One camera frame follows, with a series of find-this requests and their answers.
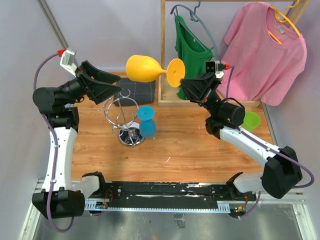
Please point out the pink t-shirt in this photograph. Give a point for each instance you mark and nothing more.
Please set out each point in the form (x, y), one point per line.
(266, 55)

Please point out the wooden clothes rack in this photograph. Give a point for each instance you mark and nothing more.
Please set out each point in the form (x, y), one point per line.
(167, 95)

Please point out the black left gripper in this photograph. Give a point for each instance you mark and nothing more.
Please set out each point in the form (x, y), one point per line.
(97, 91)

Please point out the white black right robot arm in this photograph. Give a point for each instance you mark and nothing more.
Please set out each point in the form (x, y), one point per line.
(281, 171)

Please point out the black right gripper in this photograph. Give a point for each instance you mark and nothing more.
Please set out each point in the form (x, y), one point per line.
(195, 88)

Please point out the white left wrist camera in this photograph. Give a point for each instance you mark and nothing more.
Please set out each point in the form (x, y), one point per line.
(67, 60)

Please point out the yellow plastic wine glass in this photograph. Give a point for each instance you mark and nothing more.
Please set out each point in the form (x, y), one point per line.
(145, 69)

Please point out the chrome wire wine glass rack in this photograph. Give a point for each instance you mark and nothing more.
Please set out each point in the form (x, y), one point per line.
(128, 129)

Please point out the lime green plastic wine glass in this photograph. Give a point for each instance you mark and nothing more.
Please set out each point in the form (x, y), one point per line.
(251, 121)

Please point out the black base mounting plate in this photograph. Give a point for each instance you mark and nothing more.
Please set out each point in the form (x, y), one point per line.
(167, 197)

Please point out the aluminium frame rail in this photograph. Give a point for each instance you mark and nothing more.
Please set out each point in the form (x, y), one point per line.
(53, 23)

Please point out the yellow clothes hanger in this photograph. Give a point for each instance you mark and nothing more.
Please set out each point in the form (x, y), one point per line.
(282, 18)

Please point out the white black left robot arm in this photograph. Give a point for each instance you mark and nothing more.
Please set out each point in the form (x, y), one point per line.
(59, 197)

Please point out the green tank top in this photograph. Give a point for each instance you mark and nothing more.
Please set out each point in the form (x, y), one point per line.
(192, 52)

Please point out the dark grey folded cloth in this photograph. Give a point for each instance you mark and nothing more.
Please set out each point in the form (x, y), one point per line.
(142, 92)

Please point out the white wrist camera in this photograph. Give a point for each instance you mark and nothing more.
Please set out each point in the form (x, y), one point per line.
(67, 60)
(216, 67)

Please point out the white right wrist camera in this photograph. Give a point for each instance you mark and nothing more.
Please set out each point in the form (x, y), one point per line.
(216, 67)

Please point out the blue plastic wine glass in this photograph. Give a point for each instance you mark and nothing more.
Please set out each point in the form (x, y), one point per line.
(147, 126)

